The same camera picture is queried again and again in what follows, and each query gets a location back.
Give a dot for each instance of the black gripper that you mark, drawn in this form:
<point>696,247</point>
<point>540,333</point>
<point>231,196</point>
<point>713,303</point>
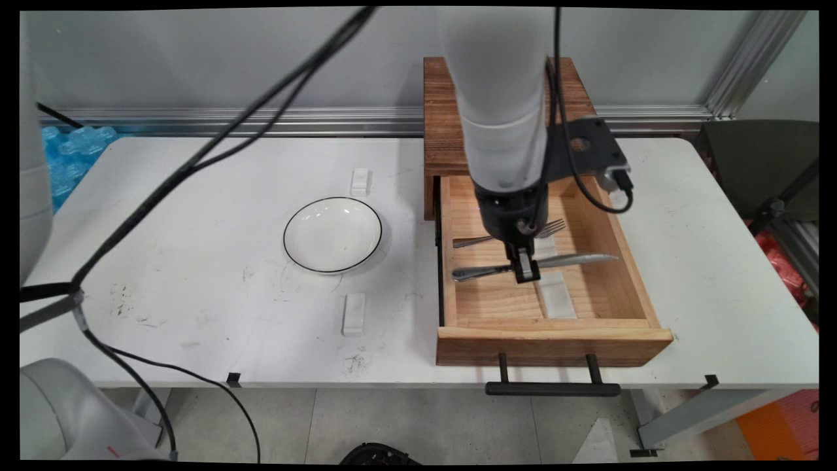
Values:
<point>510,209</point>

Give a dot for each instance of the silver metal fork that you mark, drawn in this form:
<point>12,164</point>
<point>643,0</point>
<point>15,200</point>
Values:
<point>467,241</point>

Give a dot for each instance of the silver metal table knife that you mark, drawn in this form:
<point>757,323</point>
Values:
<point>575,260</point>

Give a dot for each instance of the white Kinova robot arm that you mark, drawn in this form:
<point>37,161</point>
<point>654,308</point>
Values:
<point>500,98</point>

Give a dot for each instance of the white cutlery rest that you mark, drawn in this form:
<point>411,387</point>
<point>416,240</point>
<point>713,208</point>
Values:
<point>557,297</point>
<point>360,182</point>
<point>546,247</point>
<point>354,314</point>

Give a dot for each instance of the light wooden drawer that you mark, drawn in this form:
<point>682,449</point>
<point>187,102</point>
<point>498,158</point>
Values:
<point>497,301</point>

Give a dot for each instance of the dark wooden drawer cabinet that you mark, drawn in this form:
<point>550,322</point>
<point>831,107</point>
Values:
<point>441,118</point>

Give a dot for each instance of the white plate with black rim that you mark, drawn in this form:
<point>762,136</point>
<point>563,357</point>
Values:
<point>332,235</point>

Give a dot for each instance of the small black table clip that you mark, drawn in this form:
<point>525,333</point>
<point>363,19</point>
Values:
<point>711,381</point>
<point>233,378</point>

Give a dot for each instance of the grey table leg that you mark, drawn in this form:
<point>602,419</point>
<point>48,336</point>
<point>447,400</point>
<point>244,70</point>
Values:
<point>149,405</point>
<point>700,415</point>

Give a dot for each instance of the black round floor object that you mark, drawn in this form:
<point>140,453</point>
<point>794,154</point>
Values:
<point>379,454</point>

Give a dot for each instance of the red plastic bag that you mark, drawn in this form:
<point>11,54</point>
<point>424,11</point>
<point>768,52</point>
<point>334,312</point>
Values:
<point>785,268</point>

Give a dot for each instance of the orange box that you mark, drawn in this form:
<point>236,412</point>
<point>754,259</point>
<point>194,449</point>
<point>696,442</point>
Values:
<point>781,425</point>

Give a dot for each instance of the blue bubble wrap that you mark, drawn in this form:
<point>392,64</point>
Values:
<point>72,157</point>

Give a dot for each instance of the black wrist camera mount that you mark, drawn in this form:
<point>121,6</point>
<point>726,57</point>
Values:
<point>588,150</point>

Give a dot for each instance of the horizontal aluminium rail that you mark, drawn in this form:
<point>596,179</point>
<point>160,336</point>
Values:
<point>327,121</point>

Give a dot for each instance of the aluminium frame profile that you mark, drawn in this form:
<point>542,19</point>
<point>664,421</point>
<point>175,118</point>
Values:
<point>801,252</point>

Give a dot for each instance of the slanted aluminium rail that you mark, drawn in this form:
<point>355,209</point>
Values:
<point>752,65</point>

